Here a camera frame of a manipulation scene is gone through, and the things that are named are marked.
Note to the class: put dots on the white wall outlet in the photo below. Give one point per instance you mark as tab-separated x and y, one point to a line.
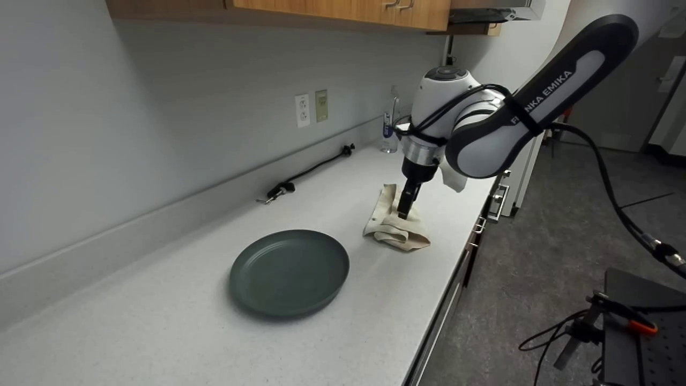
304	110

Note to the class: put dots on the dark green plate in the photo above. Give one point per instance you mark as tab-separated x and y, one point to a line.
289	274

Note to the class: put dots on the cream white cloth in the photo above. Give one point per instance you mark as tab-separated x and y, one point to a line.
389	227

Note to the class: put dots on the clear water bottle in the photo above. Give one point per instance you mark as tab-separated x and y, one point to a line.
389	138

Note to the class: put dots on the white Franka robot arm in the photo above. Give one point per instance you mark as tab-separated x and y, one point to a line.
480	128

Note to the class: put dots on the wooden upper cabinet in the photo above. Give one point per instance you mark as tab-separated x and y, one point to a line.
428	16

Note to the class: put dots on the beige wall switch plate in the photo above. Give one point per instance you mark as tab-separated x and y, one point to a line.
321	105

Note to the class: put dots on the black stand with clamp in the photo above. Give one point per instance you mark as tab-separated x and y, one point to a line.
638	323

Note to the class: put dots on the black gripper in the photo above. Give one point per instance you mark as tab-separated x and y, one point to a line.
414	179

